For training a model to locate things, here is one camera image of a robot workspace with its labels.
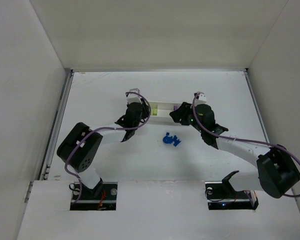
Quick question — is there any light green lego brick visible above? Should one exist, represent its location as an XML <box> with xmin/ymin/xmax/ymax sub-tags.
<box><xmin>151</xmin><ymin>108</ymin><xmax>158</xmax><ymax>116</ymax></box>

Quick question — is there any blue lego piece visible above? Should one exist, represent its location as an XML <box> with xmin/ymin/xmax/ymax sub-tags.
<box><xmin>162</xmin><ymin>132</ymin><xmax>182</xmax><ymax>147</ymax></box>

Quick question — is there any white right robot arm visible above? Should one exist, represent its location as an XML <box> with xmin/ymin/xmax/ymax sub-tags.
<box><xmin>169</xmin><ymin>102</ymin><xmax>300</xmax><ymax>199</ymax></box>

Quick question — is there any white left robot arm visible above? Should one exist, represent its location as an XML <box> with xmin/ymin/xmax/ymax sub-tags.
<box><xmin>56</xmin><ymin>98</ymin><xmax>151</xmax><ymax>197</ymax></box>

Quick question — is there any white three-compartment tray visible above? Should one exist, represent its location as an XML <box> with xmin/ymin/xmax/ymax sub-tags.
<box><xmin>148</xmin><ymin>101</ymin><xmax>181</xmax><ymax>125</ymax></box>

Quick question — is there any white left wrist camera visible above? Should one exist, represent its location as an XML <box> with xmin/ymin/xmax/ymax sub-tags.
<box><xmin>125</xmin><ymin>88</ymin><xmax>142</xmax><ymax>104</ymax></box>

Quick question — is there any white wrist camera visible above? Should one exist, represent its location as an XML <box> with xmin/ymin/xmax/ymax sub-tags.
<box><xmin>194</xmin><ymin>91</ymin><xmax>207</xmax><ymax>104</ymax></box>
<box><xmin>125</xmin><ymin>88</ymin><xmax>142</xmax><ymax>104</ymax></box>

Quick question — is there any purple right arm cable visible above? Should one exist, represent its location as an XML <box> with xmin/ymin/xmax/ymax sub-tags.
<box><xmin>192</xmin><ymin>93</ymin><xmax>300</xmax><ymax>198</ymax></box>

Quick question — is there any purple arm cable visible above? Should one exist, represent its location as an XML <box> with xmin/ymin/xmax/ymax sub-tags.
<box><xmin>64</xmin><ymin>91</ymin><xmax>151</xmax><ymax>203</ymax></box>
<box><xmin>192</xmin><ymin>93</ymin><xmax>300</xmax><ymax>198</ymax></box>

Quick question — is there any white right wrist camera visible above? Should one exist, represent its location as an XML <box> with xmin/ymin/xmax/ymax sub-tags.
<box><xmin>194</xmin><ymin>91</ymin><xmax>207</xmax><ymax>104</ymax></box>

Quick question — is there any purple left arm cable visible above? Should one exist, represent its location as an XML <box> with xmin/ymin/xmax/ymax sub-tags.
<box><xmin>64</xmin><ymin>91</ymin><xmax>151</xmax><ymax>203</ymax></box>

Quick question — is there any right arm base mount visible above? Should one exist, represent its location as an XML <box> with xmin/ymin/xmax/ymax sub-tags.
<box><xmin>204</xmin><ymin>170</ymin><xmax>259</xmax><ymax>211</ymax></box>

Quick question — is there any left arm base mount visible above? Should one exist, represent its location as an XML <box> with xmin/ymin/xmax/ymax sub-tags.
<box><xmin>69</xmin><ymin>182</ymin><xmax>118</xmax><ymax>211</ymax></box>

